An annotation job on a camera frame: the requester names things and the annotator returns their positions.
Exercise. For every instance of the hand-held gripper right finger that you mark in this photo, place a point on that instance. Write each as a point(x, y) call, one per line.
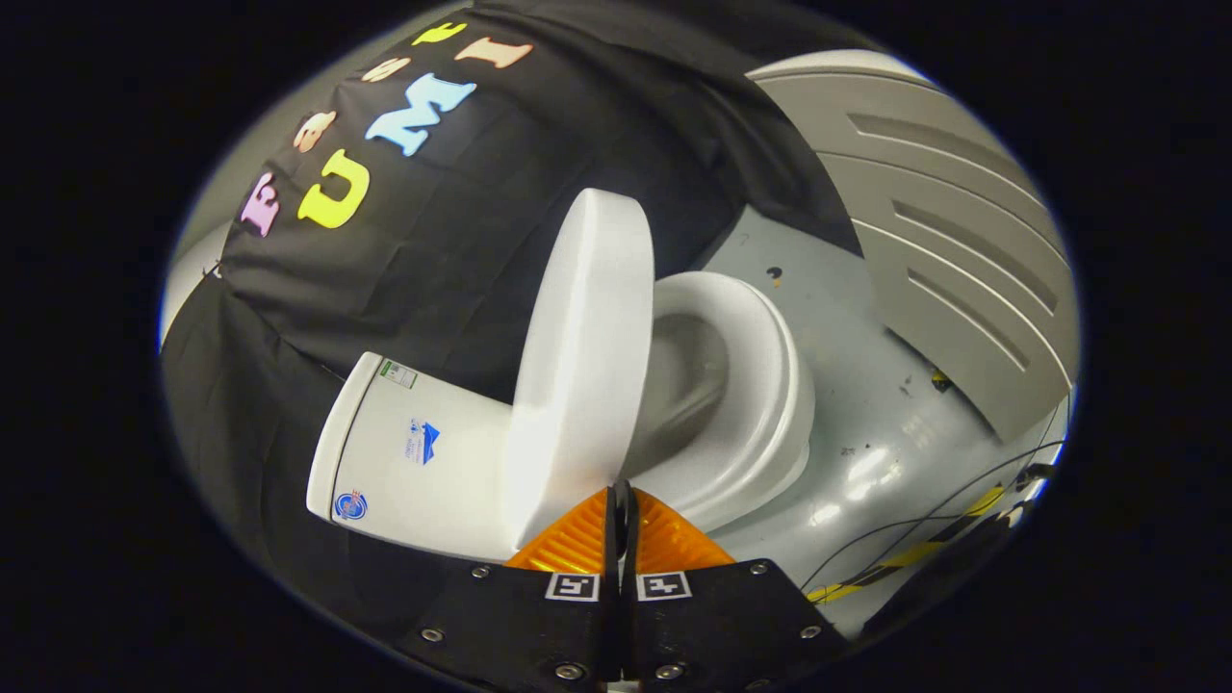
point(722, 616)

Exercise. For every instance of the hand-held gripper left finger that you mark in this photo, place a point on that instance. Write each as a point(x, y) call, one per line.
point(520, 616)

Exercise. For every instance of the white toilet lid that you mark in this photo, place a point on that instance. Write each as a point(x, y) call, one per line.
point(577, 366)

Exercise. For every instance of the white toilet seat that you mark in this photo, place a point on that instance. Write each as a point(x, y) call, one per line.
point(765, 332)

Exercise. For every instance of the yellow black striped tape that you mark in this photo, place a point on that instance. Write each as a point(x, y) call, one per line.
point(914, 555)

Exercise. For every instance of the white drawer cabinet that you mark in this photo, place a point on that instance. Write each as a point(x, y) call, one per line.
point(943, 241)

